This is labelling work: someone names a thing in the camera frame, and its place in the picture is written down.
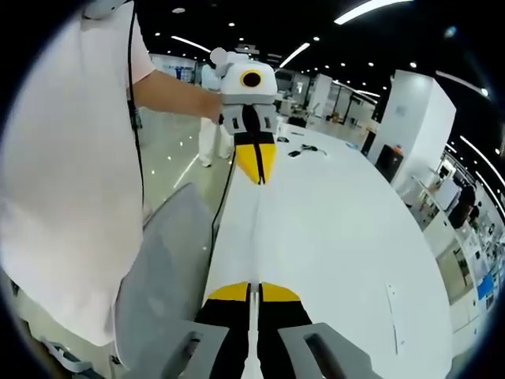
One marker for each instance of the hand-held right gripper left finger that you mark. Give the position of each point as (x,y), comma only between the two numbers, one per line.
(221,316)

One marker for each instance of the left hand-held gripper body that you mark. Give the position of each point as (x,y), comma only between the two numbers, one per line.
(248,94)

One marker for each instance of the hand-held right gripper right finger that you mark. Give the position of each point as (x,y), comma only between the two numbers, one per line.
(288,316)

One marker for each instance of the small black device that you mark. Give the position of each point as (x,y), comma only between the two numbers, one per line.
(294,153)

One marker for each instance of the black items on table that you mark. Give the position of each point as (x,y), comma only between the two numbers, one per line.
(313,149)

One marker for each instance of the grey mesh chair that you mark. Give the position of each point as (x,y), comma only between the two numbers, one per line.
(169,256)

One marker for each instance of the black box with orange top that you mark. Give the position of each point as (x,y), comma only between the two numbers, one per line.
(390,163)

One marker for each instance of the white counter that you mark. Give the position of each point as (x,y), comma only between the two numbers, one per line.
(450,256)

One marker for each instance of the person in white shirt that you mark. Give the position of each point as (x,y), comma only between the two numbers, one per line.
(67,177)

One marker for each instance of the blue bin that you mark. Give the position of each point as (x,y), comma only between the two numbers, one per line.
(486,286)

